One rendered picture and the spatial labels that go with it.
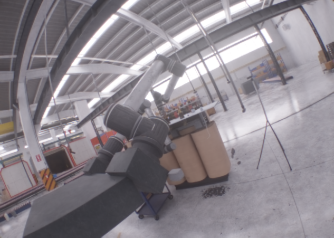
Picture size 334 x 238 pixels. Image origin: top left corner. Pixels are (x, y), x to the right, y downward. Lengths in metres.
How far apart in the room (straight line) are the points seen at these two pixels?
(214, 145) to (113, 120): 1.66
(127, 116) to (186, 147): 1.56
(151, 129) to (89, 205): 0.62
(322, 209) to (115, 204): 1.88
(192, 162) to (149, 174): 1.71
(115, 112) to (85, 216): 0.69
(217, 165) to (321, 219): 1.76
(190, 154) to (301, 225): 1.95
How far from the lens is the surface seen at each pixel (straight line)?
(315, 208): 1.93
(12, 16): 10.72
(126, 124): 1.00
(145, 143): 0.92
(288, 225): 1.81
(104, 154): 1.53
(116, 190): 0.80
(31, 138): 11.73
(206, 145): 2.28
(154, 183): 0.85
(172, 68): 1.58
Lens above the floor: 1.52
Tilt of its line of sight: 1 degrees up
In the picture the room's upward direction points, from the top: 24 degrees counter-clockwise
